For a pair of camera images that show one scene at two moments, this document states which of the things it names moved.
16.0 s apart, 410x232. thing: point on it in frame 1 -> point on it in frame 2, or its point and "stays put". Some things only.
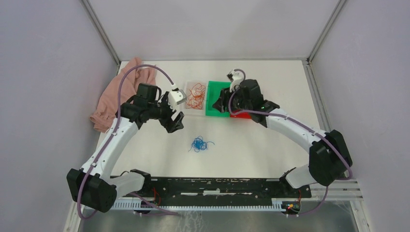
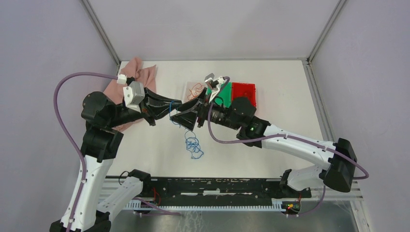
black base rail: x=250 y=187 stays put
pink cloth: x=107 y=107 stays put
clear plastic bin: x=196 y=93 stays put
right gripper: x=223 y=101 -> x=187 y=118
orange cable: x=196 y=97 stays put
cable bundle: x=199 y=144 -> x=192 y=144
